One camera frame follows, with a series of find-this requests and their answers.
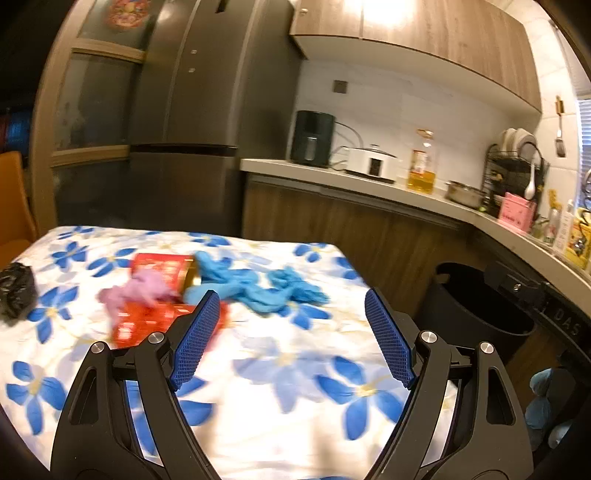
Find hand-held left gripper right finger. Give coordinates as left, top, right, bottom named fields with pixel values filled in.
left=361, top=287, right=536, bottom=480

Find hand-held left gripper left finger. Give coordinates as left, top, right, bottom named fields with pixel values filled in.
left=51, top=290, right=222, bottom=480

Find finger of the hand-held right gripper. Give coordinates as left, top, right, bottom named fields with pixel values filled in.
left=489, top=262, right=546, bottom=302

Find black trash bin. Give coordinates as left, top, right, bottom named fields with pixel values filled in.
left=413, top=262, right=536, bottom=370

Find red snack packaging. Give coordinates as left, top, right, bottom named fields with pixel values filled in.
left=110, top=299, right=230, bottom=349

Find blue disposable glove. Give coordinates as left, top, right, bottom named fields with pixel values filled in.
left=240, top=267, right=329, bottom=317
left=193, top=251, right=264, bottom=302

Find red paper cup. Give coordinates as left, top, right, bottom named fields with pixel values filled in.
left=130, top=252, right=202, bottom=303

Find pale pink plastic bag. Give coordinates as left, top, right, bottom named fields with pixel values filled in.
left=98, top=270, right=182, bottom=319

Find small knotted black plastic bag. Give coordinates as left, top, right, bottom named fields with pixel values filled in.
left=0, top=263, right=38, bottom=326

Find person's right hand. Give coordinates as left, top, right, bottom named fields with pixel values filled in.
left=527, top=368, right=575, bottom=455

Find green and white can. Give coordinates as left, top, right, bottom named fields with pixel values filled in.
left=542, top=210, right=559, bottom=245

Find pink utensil holder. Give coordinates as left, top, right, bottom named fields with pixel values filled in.
left=498, top=192, right=537, bottom=230

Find yellow dish soap bottle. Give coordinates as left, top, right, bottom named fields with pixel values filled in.
left=564, top=208, right=591, bottom=271

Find white plastic spoon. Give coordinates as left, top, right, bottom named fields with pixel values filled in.
left=524, top=154, right=539, bottom=199

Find metal bowl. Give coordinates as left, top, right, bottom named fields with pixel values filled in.
left=444, top=181, right=488, bottom=207

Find black dish rack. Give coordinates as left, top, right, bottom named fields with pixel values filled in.
left=485, top=128, right=550, bottom=217

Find blue floral tablecloth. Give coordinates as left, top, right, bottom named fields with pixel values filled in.
left=0, top=225, right=462, bottom=480

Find cooking oil bottle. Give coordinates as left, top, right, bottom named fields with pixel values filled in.
left=406, top=129, right=437, bottom=193

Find hanging metal spatula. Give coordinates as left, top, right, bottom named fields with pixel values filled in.
left=554, top=96, right=568, bottom=158

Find window blinds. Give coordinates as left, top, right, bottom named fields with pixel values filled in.
left=577, top=99, right=591, bottom=204

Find white electric cooker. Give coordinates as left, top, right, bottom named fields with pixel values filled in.
left=344, top=145, right=399, bottom=183

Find kitchen counter with wooden cabinets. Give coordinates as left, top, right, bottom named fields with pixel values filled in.
left=240, top=158, right=591, bottom=370

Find black air fryer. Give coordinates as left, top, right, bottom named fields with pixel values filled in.
left=290, top=110, right=335, bottom=168

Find dark grey refrigerator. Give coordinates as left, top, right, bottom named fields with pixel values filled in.
left=124, top=0, right=305, bottom=238

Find orange chair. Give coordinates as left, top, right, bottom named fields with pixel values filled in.
left=0, top=151, right=38, bottom=245

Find wooden framed glass door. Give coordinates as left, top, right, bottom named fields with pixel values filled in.
left=28, top=0, right=153, bottom=241

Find red round door decoration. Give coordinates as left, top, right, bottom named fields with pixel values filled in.
left=105, top=0, right=146, bottom=21

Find wooden wall cabinets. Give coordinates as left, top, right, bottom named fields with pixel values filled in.
left=288, top=0, right=542, bottom=114

